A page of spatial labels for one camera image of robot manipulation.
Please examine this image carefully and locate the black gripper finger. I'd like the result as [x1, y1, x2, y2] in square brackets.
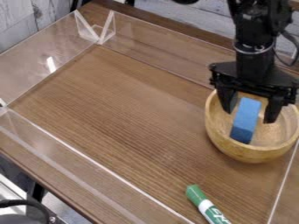
[265, 95, 285, 123]
[218, 86, 238, 114]

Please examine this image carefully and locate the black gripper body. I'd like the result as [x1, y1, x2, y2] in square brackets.
[210, 51, 299, 106]

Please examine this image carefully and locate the blue rectangular block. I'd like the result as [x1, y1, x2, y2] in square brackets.
[230, 97, 262, 144]

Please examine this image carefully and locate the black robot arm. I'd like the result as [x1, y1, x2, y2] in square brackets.
[210, 0, 299, 123]

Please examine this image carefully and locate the brown wooden bowl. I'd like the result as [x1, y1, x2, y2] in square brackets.
[204, 91, 299, 164]

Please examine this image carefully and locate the green dry erase marker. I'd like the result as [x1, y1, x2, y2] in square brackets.
[186, 185, 232, 224]

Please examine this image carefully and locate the clear acrylic tray wall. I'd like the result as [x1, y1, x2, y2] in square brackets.
[0, 9, 299, 224]

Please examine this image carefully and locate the black table leg frame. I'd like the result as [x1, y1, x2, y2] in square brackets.
[0, 156, 67, 224]

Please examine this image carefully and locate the black cable under table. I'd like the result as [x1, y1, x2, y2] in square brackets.
[0, 199, 52, 224]

